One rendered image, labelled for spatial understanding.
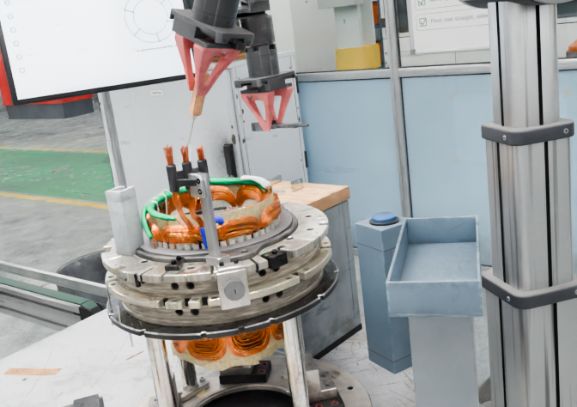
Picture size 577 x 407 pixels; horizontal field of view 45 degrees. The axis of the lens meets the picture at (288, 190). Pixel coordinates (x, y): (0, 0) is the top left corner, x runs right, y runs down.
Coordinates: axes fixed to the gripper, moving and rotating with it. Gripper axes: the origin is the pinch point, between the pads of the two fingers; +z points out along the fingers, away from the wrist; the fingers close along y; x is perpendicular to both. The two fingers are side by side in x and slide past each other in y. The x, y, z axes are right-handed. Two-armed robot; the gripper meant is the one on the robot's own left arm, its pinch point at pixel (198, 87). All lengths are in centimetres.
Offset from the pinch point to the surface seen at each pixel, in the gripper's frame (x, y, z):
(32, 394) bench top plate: -7, -18, 65
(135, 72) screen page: 56, -86, 30
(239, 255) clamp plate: -4.7, 18.5, 14.8
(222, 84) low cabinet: 157, -152, 61
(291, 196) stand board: 29.4, -1.8, 22.2
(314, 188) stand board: 34.9, -1.3, 21.2
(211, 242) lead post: -7.9, 16.5, 13.4
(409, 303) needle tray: 4.6, 37.7, 12.4
